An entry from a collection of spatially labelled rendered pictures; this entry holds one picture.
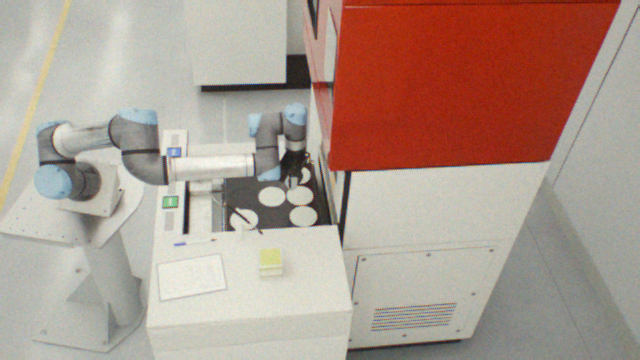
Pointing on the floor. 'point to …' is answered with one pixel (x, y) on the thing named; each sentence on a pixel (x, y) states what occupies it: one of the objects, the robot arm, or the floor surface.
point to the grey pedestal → (96, 302)
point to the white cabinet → (302, 349)
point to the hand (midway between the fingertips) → (290, 189)
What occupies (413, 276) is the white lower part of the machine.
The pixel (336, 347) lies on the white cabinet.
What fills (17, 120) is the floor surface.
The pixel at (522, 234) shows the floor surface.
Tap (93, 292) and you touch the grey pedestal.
